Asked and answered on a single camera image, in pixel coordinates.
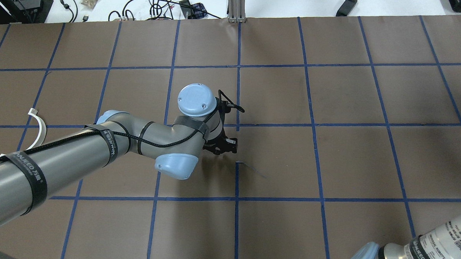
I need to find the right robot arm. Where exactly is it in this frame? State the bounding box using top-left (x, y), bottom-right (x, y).
top-left (351, 215), bottom-right (461, 259)

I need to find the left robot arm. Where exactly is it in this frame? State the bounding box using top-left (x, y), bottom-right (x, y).
top-left (0, 83), bottom-right (244, 259)

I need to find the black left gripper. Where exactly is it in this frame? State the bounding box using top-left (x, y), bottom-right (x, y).
top-left (203, 102), bottom-right (244, 155)

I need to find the black power adapter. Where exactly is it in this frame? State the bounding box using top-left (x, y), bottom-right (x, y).
top-left (335, 0), bottom-right (358, 17)

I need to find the aluminium frame post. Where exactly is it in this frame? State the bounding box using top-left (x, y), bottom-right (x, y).
top-left (227, 0), bottom-right (246, 23)

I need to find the white curved plastic bracket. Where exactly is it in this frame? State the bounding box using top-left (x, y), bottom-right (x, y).
top-left (27, 108), bottom-right (47, 150)

